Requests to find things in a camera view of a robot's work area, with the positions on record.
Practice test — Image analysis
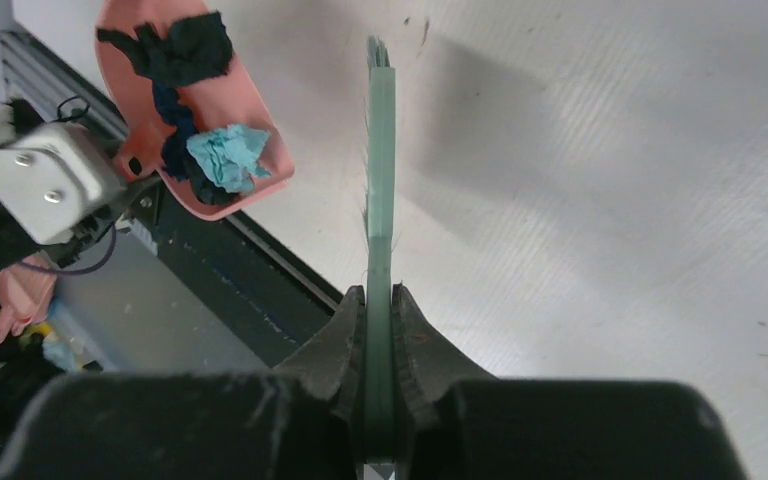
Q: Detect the green hand brush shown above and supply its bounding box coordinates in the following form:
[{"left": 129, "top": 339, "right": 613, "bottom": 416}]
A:
[{"left": 363, "top": 36, "right": 396, "bottom": 463}]

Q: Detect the pink plastic dustpan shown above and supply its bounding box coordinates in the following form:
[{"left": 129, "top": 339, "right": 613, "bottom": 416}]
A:
[{"left": 94, "top": 0, "right": 295, "bottom": 223}]

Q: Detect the small black paper scrap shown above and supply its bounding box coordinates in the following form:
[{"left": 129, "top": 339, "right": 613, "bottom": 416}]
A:
[{"left": 185, "top": 159, "right": 238, "bottom": 206}]

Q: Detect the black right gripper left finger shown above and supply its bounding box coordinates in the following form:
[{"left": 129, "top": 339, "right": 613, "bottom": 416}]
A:
[{"left": 0, "top": 286, "right": 364, "bottom": 479}]

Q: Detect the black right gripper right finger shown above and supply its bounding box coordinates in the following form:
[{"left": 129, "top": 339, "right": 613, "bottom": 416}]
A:
[{"left": 392, "top": 285, "right": 746, "bottom": 479}]

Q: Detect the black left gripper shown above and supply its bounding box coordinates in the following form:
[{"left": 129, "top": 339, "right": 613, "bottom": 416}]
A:
[{"left": 0, "top": 101, "right": 159, "bottom": 272}]

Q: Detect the light blue paper scrap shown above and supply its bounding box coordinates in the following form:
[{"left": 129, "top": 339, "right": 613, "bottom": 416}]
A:
[{"left": 186, "top": 124, "right": 271, "bottom": 194}]

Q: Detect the dark green paper scrap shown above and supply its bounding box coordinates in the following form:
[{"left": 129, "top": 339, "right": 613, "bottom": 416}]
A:
[{"left": 96, "top": 11, "right": 234, "bottom": 88}]

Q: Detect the dark blue paper scrap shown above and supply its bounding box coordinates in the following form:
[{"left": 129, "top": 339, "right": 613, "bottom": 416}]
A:
[{"left": 152, "top": 81, "right": 198, "bottom": 181}]

